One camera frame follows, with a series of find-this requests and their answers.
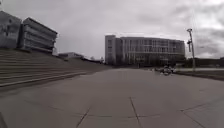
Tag grey paved plaza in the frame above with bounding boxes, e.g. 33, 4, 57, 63
0, 67, 224, 128

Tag grey building with glass front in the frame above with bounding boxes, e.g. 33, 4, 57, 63
104, 34, 187, 67

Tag low building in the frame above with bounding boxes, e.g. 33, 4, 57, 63
57, 51, 86, 61

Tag vehicle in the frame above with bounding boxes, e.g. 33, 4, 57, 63
159, 65, 175, 76

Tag grey layered concrete building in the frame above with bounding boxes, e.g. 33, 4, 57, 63
18, 16, 59, 55

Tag tall pole with fittings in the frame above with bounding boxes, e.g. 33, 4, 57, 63
185, 27, 197, 72

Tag wide grey stone steps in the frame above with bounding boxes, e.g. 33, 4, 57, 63
0, 48, 111, 89

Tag dark raised verge strip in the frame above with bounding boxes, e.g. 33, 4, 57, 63
174, 69, 224, 82

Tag dark grey building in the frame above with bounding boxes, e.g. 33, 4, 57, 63
0, 10, 23, 51

